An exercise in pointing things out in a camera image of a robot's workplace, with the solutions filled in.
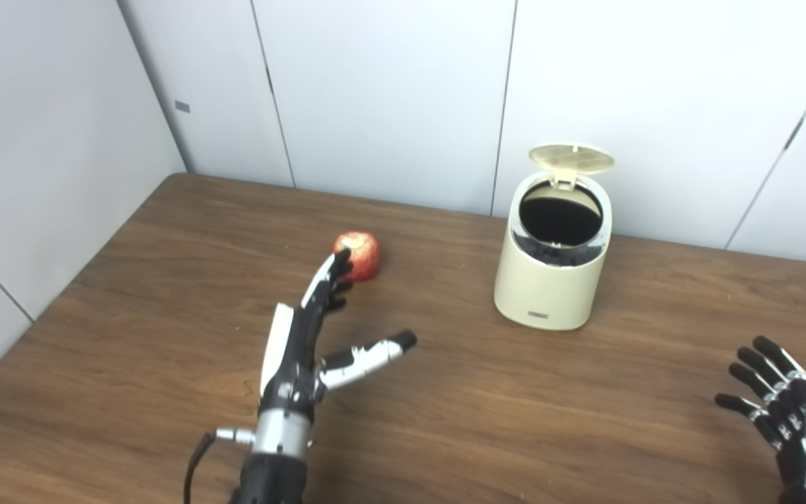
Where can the cream-colored bin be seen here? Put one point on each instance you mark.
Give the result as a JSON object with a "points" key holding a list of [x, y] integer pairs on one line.
{"points": [[546, 287]]}

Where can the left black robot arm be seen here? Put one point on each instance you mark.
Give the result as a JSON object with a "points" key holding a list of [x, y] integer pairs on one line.
{"points": [[277, 462]]}

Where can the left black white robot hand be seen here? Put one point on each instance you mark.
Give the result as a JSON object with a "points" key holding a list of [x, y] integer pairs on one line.
{"points": [[291, 364]]}

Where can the cream round bin lid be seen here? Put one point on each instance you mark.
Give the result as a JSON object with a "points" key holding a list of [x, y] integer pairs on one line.
{"points": [[574, 158]]}

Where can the red apple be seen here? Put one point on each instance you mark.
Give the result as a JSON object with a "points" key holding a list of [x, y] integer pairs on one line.
{"points": [[364, 255]]}

